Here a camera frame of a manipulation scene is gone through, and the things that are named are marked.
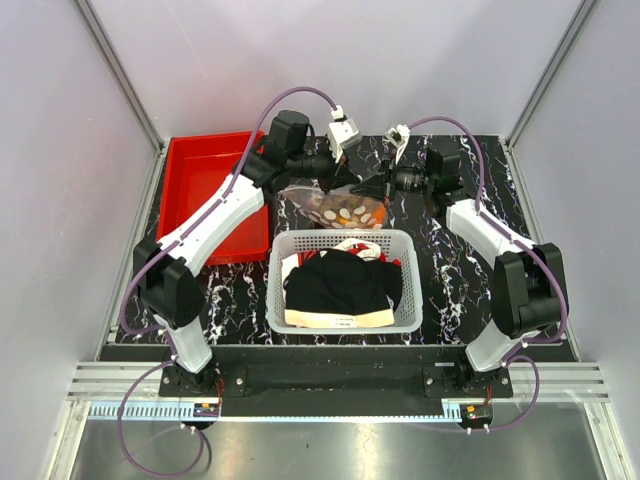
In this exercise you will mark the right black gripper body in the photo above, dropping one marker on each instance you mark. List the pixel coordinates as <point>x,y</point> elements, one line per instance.
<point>409,179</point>

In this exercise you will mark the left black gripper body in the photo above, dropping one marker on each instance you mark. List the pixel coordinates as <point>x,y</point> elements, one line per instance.
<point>318,164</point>

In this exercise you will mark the clear zip top bag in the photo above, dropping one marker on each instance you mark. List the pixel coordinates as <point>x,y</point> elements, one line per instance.
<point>337,209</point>

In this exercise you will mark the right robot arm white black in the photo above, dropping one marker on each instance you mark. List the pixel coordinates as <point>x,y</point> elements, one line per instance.
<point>529,303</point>

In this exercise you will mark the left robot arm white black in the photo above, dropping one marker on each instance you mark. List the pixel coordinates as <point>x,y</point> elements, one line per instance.
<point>165,271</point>

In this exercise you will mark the orange fake fruit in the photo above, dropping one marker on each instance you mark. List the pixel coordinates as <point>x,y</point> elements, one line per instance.
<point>378,218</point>

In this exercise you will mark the red white cloth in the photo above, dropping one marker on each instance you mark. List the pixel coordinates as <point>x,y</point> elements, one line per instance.
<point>363,249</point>

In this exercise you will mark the white perforated plastic basket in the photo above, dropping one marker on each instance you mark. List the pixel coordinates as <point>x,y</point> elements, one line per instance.
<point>395,244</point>

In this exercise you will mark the black cloth in basket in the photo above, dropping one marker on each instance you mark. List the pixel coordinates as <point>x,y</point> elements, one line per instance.
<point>342,283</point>

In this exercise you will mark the red plastic bin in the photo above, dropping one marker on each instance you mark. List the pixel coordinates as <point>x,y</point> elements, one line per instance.
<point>196,168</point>

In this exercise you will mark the beige cloth with label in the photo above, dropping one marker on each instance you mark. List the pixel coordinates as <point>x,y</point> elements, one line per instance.
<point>377,319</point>

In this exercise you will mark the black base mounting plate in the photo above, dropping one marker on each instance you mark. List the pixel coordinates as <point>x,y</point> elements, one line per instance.
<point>337,381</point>

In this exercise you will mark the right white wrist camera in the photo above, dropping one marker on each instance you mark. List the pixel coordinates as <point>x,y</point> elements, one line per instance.
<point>398,137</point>

